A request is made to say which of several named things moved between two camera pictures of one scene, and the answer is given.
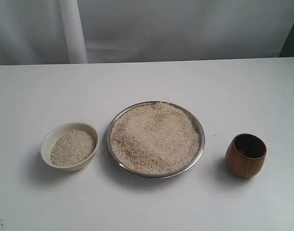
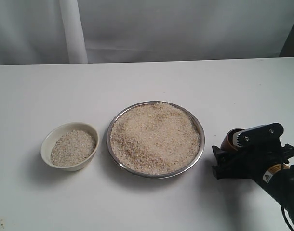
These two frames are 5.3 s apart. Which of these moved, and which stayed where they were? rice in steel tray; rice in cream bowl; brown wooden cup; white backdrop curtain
Moved: brown wooden cup
Stayed: rice in steel tray; white backdrop curtain; rice in cream bowl
